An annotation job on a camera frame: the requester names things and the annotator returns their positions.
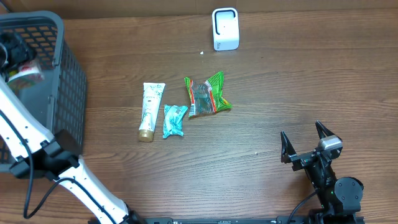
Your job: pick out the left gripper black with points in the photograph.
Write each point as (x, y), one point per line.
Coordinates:
(23, 51)

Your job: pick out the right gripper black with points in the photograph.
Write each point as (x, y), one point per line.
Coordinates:
(287, 154)

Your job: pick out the green cup noodles container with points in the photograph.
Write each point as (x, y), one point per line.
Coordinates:
(26, 75)

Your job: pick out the green snack bag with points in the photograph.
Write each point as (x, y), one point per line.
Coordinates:
(207, 97)

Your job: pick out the teal snack packet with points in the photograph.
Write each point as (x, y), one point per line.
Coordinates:
(173, 120)

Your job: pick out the white cosmetic tube gold cap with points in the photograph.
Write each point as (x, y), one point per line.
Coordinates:
(152, 96)

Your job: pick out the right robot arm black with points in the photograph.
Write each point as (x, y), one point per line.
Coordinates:
(340, 198)

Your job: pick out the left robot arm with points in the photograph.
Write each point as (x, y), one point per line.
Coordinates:
(39, 153)

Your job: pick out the white barcode scanner stand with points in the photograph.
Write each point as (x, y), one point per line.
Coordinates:
(225, 24)

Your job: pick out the grey plastic mesh basket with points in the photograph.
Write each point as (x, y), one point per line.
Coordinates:
(58, 102)

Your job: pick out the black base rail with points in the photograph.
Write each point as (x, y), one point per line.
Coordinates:
(277, 220)

